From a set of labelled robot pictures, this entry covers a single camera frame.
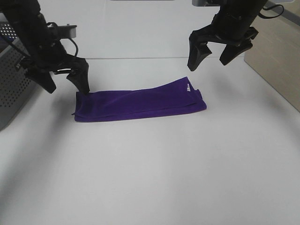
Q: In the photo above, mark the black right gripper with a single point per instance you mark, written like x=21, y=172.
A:
x=229, y=26

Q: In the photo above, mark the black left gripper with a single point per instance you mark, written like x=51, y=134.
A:
x=57, y=60

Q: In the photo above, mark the purple towel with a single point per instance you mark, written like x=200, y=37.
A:
x=113, y=105

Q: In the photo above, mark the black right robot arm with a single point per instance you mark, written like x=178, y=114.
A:
x=242, y=4

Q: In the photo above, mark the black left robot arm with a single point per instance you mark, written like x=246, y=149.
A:
x=28, y=22

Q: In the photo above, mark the grey perforated plastic basket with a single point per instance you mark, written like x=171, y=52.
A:
x=15, y=87

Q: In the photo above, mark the beige wooden box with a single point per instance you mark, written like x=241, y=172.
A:
x=275, y=54

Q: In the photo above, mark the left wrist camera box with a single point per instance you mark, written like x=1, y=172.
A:
x=62, y=32

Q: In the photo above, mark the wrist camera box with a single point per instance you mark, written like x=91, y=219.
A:
x=207, y=3
x=62, y=32

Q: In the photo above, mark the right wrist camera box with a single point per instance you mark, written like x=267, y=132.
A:
x=207, y=3

